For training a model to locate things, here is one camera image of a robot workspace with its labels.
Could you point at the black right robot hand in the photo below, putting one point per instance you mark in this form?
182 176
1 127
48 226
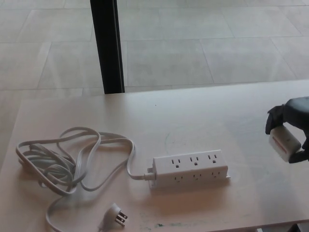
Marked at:
298 111

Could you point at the white square charger plug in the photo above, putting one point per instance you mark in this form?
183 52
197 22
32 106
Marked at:
285 142

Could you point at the white six-outlet power strip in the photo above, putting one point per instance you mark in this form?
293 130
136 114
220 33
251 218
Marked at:
183 168

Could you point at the black vertical frame post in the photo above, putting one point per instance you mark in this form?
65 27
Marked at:
107 48

